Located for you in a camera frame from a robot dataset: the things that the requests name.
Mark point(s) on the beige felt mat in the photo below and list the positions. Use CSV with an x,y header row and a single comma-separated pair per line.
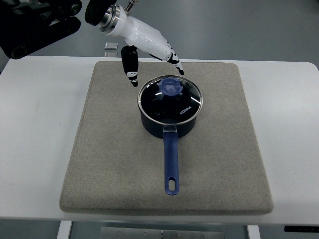
x,y
117,168

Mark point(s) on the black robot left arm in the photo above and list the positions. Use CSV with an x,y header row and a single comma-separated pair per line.
x,y
30,25

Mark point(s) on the white table leg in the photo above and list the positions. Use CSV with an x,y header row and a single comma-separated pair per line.
x,y
64,230
253,232

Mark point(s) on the silver floor plate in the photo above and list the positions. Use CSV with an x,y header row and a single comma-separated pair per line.
x,y
110,54
111,46

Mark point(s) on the grey metal base plate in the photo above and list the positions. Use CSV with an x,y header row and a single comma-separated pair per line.
x,y
132,233

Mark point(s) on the black table control panel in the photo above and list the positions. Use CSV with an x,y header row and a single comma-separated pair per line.
x,y
301,229

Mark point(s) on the upper silver floor plate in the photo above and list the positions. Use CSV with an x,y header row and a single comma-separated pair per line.
x,y
111,46

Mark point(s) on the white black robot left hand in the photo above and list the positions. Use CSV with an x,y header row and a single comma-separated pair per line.
x,y
137,35

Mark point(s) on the dark saucepan with blue handle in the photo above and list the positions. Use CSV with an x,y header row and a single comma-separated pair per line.
x,y
170,133

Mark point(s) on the white right table leg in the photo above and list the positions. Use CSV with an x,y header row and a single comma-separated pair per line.
x,y
253,232

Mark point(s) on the glass pot lid blue knob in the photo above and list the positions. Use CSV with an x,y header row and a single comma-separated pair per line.
x,y
170,99

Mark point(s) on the white left table leg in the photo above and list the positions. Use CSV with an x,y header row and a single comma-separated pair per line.
x,y
64,230

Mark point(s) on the lower silver floor plate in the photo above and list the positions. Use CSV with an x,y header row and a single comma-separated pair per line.
x,y
110,54

